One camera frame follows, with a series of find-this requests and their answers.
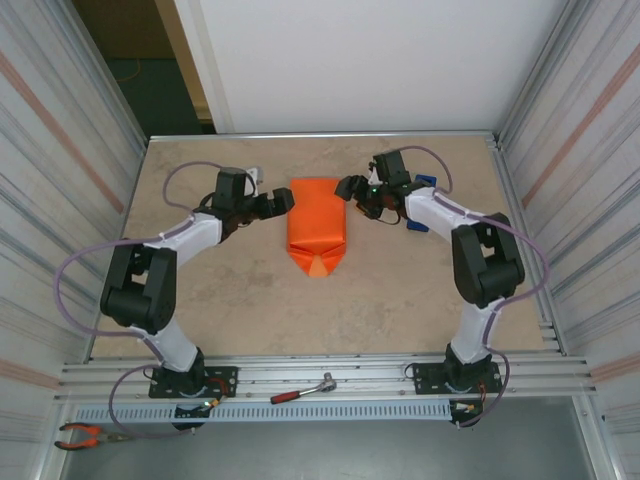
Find orange wrapping paper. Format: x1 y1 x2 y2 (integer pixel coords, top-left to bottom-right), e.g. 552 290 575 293
285 177 347 280

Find blue tape dispenser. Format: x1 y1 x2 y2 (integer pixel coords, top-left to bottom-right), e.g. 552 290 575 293
405 173 439 234

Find white door frame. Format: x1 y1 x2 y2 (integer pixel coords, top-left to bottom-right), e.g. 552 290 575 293
172 0 236 135

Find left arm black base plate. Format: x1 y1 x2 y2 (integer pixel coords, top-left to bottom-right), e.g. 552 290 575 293
148 365 239 400

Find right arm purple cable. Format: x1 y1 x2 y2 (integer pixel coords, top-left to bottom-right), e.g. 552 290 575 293
397 144 552 430

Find wide aluminium frame rail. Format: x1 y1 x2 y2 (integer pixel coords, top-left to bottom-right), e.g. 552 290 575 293
53 353 600 404

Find orange floor cable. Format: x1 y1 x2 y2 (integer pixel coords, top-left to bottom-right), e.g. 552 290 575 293
117 55 146 84

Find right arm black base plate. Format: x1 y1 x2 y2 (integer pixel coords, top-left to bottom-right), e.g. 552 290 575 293
412 362 501 396

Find red power wire with connector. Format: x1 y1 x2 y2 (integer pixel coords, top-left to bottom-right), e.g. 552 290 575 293
449 382 489 417
202 377 237 409

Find red handled ratchet wrench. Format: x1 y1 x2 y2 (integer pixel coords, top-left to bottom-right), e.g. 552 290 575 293
269 371 339 405

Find grey slotted cable duct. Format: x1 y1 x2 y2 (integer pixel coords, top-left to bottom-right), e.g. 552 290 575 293
73 401 454 424

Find orange handled pliers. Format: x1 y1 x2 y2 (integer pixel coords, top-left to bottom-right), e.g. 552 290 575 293
53 422 132 451

